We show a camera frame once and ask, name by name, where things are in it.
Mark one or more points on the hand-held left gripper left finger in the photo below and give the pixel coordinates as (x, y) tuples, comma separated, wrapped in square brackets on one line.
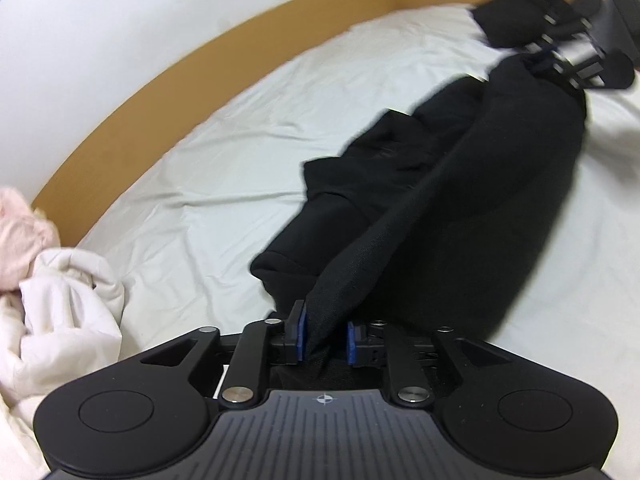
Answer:
[(299, 335)]

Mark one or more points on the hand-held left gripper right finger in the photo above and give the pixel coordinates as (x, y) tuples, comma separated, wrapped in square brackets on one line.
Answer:
[(351, 345)]

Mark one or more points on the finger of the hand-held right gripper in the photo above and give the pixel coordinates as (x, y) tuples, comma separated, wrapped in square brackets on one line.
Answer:
[(582, 5), (575, 72)]

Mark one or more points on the black coat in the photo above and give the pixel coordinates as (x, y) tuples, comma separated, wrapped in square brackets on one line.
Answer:
[(450, 210)]

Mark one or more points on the white duvet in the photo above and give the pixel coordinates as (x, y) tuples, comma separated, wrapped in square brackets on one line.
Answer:
[(60, 320)]

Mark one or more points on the pink cloth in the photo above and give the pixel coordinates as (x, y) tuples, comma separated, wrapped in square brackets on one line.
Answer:
[(25, 240)]

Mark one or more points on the wooden bed frame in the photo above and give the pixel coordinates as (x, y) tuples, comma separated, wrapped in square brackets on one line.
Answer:
[(200, 60)]

